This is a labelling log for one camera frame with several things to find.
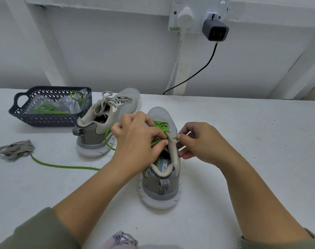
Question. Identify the person's left hand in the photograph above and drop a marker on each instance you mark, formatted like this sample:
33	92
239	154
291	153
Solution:
134	145

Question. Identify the person's right hand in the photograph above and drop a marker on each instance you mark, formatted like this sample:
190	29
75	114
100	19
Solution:
209	145

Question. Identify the gray sneaker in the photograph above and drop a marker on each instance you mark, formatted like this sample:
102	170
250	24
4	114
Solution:
95	134
160	192

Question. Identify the beige shoelace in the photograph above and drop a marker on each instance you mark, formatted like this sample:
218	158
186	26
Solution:
115	101
16	149

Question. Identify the green shoelace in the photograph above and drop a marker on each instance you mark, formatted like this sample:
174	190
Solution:
46	109
64	166

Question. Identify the clear plastic bag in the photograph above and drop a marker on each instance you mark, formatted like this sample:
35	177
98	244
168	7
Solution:
64	103

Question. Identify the person's left forearm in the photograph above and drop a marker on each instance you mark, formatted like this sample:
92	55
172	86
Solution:
79	215

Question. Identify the person's right forearm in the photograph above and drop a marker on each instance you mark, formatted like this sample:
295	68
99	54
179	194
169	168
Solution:
271	210

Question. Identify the gray patterned garment piece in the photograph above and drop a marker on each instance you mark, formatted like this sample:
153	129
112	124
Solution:
120	240

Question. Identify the gray charger adapter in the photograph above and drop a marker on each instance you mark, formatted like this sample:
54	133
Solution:
215	30

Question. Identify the dark plastic lattice basket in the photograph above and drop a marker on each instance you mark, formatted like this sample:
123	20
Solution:
20	117

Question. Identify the white plug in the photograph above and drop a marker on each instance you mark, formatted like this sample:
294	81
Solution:
185	18

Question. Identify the white wall socket plate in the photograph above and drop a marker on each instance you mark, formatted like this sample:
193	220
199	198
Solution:
199	5

